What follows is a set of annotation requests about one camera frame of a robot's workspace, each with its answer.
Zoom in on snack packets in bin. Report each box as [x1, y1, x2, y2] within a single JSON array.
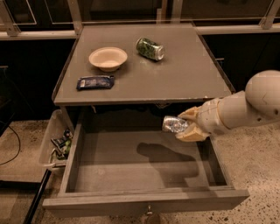
[[49, 129, 73, 162]]

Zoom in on grey wooden cabinet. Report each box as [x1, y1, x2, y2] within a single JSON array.
[[52, 23, 236, 132]]

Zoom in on green soda can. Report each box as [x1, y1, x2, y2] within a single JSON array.
[[136, 38, 165, 61]]

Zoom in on metal drawer handle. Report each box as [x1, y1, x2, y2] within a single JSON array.
[[145, 205, 154, 217]]

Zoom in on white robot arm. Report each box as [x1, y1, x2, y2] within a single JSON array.
[[176, 70, 280, 142]]

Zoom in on white railing frame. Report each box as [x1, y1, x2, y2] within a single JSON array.
[[0, 0, 280, 39]]

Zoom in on open grey top drawer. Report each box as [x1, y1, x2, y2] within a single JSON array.
[[42, 105, 250, 219]]

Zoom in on black cable on floor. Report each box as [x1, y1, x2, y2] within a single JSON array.
[[0, 119, 22, 166]]

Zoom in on blue snack packet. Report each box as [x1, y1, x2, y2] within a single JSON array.
[[76, 75, 115, 91]]

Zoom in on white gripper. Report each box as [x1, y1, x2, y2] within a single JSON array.
[[175, 98, 229, 142]]

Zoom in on white paper bowl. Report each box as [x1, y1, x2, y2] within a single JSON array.
[[88, 47, 128, 72]]

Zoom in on clear plastic bin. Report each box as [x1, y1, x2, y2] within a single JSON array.
[[38, 109, 69, 175]]

